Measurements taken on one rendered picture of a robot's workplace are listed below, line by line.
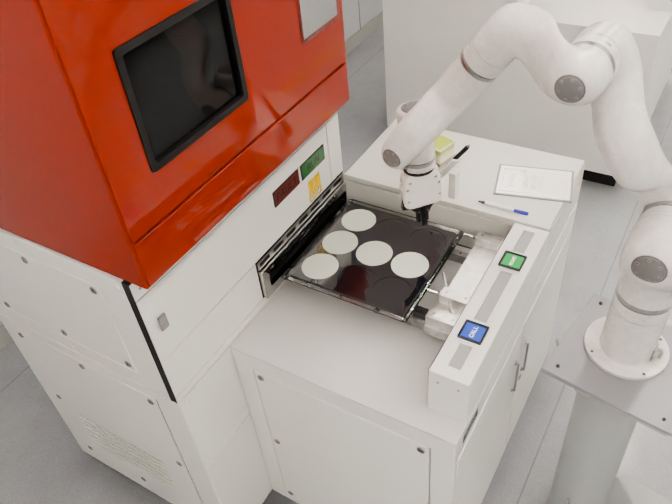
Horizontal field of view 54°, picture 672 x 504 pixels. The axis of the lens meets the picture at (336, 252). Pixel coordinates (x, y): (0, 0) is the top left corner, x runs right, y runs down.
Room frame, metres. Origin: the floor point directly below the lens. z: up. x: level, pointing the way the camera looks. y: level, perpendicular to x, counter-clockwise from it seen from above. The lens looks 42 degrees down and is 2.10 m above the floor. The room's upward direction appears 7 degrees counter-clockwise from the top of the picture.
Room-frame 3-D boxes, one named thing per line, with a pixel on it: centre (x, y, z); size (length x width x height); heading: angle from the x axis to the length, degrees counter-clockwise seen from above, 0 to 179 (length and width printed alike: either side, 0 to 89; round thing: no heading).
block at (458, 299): (1.13, -0.29, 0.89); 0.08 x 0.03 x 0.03; 55
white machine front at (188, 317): (1.30, 0.19, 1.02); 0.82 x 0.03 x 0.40; 145
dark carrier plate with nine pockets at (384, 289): (1.33, -0.10, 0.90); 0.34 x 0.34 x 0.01; 55
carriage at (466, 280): (1.20, -0.33, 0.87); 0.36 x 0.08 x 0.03; 145
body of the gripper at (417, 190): (1.32, -0.23, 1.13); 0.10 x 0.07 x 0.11; 102
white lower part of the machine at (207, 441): (1.50, 0.47, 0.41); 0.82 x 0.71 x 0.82; 145
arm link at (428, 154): (1.32, -0.22, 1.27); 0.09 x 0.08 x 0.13; 141
